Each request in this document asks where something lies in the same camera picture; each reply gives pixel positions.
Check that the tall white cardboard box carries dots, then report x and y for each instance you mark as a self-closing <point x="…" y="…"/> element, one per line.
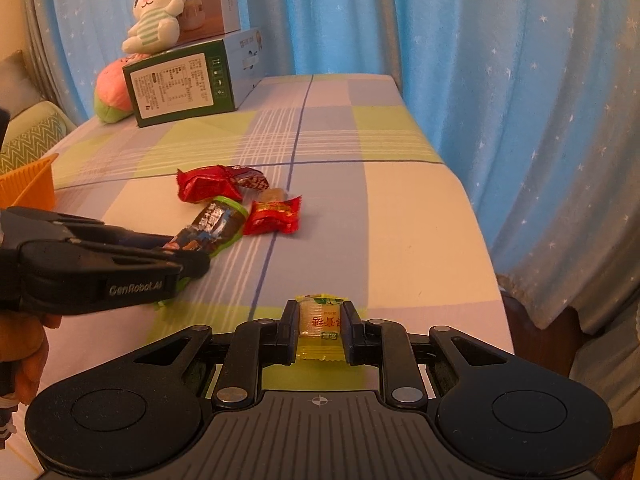
<point x="217" y="0"/>

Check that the tan candy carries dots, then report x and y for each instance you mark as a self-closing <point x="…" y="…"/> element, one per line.
<point x="275" y="194"/>

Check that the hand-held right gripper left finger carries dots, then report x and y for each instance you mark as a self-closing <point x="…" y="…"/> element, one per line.
<point x="292" y="332"/>

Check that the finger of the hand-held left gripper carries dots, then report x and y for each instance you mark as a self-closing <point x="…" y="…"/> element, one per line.
<point x="75" y="227"/>
<point x="150" y="258"/>

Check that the pink starfish plush toy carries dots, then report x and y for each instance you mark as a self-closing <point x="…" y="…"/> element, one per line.
<point x="112" y="95"/>

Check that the long dark green-ended snack packet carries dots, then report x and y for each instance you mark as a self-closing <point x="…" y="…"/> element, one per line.
<point x="215" y="225"/>

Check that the white bunny plush toy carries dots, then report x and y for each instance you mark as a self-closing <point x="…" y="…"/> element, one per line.
<point x="155" y="15"/>

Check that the green cardboard box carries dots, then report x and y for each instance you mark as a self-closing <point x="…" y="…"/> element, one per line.
<point x="180" y="85"/>

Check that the dark brown wooden furniture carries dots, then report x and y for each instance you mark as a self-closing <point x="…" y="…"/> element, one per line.
<point x="540" y="330"/>

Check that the orange plastic tray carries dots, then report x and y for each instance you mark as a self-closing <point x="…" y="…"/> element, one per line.
<point x="27" y="185"/>

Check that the light green sofa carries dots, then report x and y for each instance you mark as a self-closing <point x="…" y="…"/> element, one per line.
<point x="30" y="115"/>

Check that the small red candy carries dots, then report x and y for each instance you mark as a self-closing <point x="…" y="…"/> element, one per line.
<point x="272" y="216"/>

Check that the grey curtain with lace trim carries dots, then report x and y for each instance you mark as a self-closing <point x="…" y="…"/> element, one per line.
<point x="610" y="370"/>

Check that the reddish brown snack packet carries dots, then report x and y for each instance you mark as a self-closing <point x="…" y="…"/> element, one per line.
<point x="250" y="177"/>

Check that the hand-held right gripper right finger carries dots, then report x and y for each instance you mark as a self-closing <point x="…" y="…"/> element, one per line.
<point x="349" y="332"/>

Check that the person's left hand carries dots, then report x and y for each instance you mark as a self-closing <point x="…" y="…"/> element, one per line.
<point x="25" y="345"/>

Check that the checked tablecloth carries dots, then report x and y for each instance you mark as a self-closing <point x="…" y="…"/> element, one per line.
<point x="375" y="200"/>

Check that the green zigzag cushion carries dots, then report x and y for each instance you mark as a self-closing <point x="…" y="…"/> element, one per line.
<point x="30" y="142"/>

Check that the green candy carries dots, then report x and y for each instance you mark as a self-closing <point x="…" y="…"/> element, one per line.
<point x="320" y="327"/>

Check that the blue star curtain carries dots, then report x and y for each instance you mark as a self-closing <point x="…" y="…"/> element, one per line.
<point x="475" y="85"/>

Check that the red snack packet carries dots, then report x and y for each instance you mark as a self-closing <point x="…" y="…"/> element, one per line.
<point x="205" y="183"/>

